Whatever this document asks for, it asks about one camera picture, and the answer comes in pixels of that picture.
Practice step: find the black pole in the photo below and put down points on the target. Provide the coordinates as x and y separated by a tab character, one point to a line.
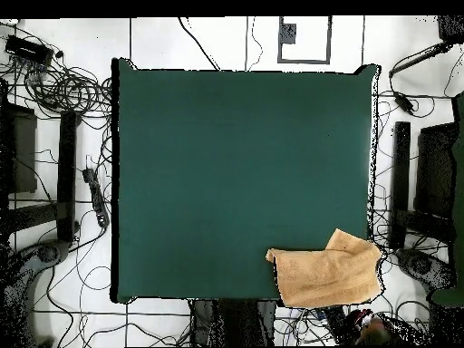
417	59

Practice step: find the grey pedestal leg with caster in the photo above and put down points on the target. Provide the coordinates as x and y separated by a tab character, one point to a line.
422	266
47	253

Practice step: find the black hub box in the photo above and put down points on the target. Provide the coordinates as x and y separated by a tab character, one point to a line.
29	50

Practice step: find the orange terry towel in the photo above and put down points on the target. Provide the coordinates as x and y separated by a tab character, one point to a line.
326	275

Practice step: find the black stand bar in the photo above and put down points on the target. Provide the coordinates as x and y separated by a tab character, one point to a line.
67	174
401	181

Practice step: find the grey square floor frame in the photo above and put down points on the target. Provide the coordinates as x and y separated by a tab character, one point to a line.
304	61

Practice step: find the dark grey square plate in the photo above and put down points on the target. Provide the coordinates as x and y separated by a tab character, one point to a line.
287	33

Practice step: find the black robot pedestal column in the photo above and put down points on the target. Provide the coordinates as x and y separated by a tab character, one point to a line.
232	322

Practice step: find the dark green table cloth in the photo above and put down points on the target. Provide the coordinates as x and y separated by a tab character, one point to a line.
235	108

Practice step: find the black power strip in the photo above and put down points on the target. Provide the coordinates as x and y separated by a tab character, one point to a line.
96	195
335	324

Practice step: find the dark flat panel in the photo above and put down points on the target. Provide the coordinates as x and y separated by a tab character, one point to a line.
23	152
435	170

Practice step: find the black power adapter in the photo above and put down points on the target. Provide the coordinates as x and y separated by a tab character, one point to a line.
404	102

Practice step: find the black speckled box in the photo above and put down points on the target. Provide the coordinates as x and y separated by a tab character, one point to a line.
451	27

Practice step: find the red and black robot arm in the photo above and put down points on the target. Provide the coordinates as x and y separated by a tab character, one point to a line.
362	318

